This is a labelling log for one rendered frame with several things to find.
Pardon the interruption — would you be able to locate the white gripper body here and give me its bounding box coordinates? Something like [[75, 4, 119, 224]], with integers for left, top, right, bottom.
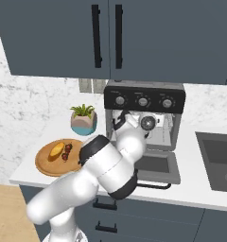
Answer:
[[163, 113, 174, 130]]

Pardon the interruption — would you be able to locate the round silver toaster oven knob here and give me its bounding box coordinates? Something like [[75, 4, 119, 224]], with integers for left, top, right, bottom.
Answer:
[[114, 95, 126, 107], [162, 97, 173, 109], [137, 96, 149, 108]]

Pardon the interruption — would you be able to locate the black and silver toaster oven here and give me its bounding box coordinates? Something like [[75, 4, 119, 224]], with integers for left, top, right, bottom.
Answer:
[[103, 79, 186, 153]]

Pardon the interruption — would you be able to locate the toaster oven glass door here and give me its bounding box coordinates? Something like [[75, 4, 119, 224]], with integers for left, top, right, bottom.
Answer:
[[134, 149, 182, 185]]

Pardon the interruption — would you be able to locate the red kebab skewer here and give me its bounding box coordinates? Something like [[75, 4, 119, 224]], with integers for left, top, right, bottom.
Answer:
[[61, 143, 74, 162]]

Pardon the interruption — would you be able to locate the dark grey base cupboard door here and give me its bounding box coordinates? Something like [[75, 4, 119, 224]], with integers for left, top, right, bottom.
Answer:
[[193, 207, 227, 242]]

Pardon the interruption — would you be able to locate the dark grey sink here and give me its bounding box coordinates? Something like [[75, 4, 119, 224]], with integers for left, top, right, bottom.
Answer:
[[195, 130, 227, 194]]

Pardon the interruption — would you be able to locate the green plant in faceted pot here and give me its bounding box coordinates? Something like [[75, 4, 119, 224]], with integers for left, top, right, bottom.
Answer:
[[69, 103, 98, 137]]

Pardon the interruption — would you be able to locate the dark grey drawer front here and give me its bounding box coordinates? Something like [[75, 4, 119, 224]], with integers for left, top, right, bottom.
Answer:
[[18, 184, 205, 229], [34, 216, 201, 242]]

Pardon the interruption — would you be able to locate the round wooden board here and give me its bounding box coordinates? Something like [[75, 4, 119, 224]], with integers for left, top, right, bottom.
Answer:
[[34, 138, 87, 178]]

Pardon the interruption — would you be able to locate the black toaster oven door handle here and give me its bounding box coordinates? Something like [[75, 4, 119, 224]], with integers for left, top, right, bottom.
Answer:
[[136, 181, 173, 191]]

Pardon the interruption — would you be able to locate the grey wall socket plate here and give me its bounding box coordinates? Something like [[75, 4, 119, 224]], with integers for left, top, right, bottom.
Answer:
[[79, 78, 93, 94], [92, 78, 107, 95]]

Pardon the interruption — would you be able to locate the dark grey wall cupboard door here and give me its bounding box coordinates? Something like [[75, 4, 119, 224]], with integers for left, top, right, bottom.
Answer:
[[0, 0, 112, 80], [108, 0, 227, 86]]

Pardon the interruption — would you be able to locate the black cupboard door handle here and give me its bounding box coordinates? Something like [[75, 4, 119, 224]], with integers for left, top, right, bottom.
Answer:
[[114, 4, 124, 70], [91, 4, 103, 69]]

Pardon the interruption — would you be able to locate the black drawer handle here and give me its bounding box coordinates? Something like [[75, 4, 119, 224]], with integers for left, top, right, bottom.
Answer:
[[95, 220, 119, 234], [92, 198, 118, 212]]

